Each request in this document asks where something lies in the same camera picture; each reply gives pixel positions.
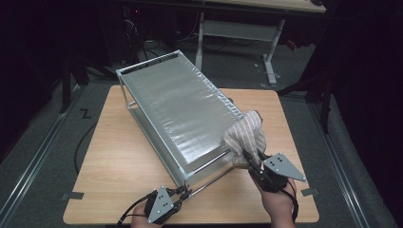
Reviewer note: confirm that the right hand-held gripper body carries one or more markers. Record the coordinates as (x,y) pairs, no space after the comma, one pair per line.
(275,171)

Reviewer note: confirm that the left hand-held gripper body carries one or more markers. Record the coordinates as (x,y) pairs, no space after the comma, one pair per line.
(160,205)

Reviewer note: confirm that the striped beige cloth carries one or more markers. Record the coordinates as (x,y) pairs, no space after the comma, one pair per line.
(245,133)

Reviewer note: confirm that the metal frame glass shelf rack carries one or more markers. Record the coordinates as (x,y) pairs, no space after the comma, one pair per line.
(177,107)

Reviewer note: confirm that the person's left hand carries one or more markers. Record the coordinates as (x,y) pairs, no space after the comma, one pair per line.
(139,218)

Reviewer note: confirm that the person's right hand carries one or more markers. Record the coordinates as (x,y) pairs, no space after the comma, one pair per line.
(278,209)

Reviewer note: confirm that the grey tape piece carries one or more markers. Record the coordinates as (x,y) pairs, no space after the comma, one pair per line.
(72,195)
(310,192)

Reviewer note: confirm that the black metal stand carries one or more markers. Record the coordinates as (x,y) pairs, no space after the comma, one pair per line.
(66,85)
(326,107)

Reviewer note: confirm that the small red object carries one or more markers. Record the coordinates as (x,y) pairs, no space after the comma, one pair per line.
(291,44)

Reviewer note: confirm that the white-legged background desk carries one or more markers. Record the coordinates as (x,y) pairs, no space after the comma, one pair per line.
(237,30)

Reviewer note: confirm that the dark computer tower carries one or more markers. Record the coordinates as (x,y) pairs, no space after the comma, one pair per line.
(126,31)

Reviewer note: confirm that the metal floor rail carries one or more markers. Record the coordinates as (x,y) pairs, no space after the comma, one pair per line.
(350,196)
(36,156)

